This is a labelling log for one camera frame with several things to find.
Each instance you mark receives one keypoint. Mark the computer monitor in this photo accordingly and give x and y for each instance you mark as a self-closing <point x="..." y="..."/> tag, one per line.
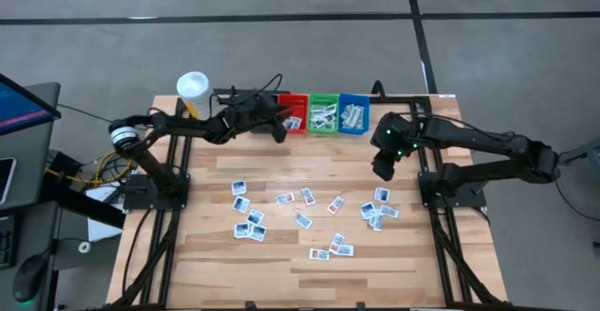
<point x="19" y="107"/>

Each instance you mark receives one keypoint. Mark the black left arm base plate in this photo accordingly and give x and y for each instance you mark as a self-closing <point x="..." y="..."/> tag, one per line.
<point x="140" y="202"/>

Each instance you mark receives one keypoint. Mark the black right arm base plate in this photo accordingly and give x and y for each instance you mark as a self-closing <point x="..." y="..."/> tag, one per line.
<point x="471" y="198"/>

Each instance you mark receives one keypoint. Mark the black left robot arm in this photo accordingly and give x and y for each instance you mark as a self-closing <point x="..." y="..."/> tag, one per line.
<point x="183" y="123"/>

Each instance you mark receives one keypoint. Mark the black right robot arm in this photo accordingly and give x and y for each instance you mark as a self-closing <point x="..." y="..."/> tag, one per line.
<point x="478" y="142"/>

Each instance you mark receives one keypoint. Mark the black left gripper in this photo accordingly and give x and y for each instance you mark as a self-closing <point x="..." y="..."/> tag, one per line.
<point x="253" y="119"/>

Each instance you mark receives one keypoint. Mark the white paper sheet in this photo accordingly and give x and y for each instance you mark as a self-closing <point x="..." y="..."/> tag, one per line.
<point x="100" y="226"/>

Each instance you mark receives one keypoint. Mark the black desk beam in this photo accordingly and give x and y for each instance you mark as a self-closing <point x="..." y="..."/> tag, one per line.
<point x="84" y="203"/>

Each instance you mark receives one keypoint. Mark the black keyboard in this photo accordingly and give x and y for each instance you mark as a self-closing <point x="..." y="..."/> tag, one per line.
<point x="5" y="243"/>

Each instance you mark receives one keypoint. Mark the white table label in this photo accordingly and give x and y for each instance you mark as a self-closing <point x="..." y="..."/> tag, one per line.
<point x="447" y="96"/>

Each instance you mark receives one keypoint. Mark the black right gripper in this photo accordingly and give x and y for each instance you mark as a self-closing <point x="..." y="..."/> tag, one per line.
<point x="394" y="149"/>

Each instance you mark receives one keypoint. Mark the black stand leg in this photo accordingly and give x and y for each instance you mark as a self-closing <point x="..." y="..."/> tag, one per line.
<point x="586" y="151"/>

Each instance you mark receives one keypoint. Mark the green plastic basket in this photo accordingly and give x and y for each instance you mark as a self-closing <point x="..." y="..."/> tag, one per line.
<point x="323" y="99"/>

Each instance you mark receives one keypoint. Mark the black plastic basket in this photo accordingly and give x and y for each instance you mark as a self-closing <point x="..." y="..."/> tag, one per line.
<point x="262" y="130"/>

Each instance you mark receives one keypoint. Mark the black computer mouse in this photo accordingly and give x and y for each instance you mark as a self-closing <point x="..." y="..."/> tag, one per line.
<point x="29" y="278"/>

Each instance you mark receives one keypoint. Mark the white wipes canister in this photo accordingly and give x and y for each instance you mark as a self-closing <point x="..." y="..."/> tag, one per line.
<point x="192" y="88"/>

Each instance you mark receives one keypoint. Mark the blue plastic basket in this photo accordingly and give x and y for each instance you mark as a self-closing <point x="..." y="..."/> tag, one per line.
<point x="354" y="99"/>

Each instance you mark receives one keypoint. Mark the red plastic basket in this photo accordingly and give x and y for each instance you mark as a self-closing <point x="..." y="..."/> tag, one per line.
<point x="300" y="102"/>

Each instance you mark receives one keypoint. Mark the white tape roll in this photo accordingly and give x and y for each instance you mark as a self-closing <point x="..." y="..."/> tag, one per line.
<point x="80" y="247"/>

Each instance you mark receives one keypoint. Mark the green striped bandage packet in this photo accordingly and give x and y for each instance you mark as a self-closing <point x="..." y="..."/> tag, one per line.
<point x="352" y="116"/>
<point x="348" y="125"/>
<point x="345" y="114"/>
<point x="360" y="116"/>

